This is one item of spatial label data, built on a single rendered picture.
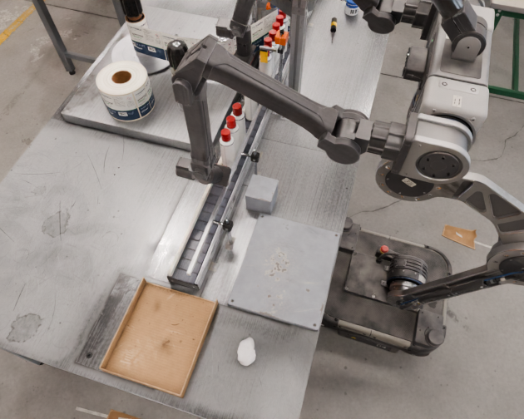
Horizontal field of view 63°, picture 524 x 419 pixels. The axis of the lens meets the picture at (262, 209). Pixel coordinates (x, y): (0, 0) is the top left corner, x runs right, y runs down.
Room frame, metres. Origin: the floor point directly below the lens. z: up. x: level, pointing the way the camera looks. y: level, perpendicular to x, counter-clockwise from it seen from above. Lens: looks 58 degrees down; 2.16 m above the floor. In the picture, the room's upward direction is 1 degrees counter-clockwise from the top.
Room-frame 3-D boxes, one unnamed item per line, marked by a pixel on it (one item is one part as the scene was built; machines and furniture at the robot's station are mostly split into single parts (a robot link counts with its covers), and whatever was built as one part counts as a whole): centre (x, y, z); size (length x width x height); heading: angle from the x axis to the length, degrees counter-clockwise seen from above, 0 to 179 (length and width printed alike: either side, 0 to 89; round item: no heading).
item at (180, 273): (1.32, 0.01, 0.86); 1.65 x 0.08 x 0.04; 162
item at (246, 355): (0.32, 0.05, 0.85); 0.08 x 0.07 x 0.04; 143
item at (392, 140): (0.62, -0.28, 1.45); 0.09 x 0.08 x 0.12; 161
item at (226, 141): (0.99, 0.12, 0.98); 0.05 x 0.05 x 0.20
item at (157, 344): (0.38, 0.32, 0.85); 0.30 x 0.26 x 0.04; 162
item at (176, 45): (1.34, 0.30, 1.03); 0.09 x 0.09 x 0.30
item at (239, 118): (1.11, 0.08, 0.98); 0.05 x 0.05 x 0.20
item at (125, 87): (1.35, 0.55, 0.95); 0.20 x 0.20 x 0.14
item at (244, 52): (1.38, 0.06, 1.13); 0.10 x 0.07 x 0.07; 162
